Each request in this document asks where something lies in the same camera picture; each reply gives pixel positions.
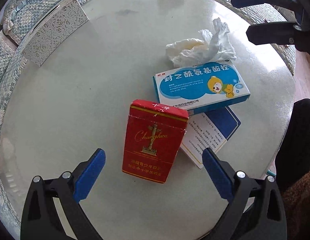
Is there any blue cartoon medicine box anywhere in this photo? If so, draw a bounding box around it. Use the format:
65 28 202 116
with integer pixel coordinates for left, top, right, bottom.
152 59 251 116

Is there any white tissue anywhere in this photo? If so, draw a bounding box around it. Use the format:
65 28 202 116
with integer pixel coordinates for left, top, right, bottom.
165 17 237 67

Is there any patterned tissue box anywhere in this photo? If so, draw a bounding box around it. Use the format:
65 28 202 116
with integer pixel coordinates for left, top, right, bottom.
22 0 90 67

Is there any white and blue flat box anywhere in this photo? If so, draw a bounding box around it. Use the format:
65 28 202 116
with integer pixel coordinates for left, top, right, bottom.
179 106 241 169

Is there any brown furry cloth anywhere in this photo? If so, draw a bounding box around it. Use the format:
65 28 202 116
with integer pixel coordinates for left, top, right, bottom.
280 167 310 240

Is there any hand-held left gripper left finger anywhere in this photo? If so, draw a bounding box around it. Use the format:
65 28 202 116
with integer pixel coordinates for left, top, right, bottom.
20 148 106 240

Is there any quilted blue-green sofa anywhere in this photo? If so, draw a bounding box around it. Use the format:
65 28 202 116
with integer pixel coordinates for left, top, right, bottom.
0 0 296 240

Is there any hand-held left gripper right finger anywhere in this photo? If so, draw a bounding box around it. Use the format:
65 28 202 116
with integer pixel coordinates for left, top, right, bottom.
202 147 288 240

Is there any pale glass-top coffee table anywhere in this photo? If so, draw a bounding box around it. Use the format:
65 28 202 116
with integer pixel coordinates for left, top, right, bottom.
0 0 296 240

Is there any red cigarette box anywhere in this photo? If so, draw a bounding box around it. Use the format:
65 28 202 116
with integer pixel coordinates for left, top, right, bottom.
122 99 189 184

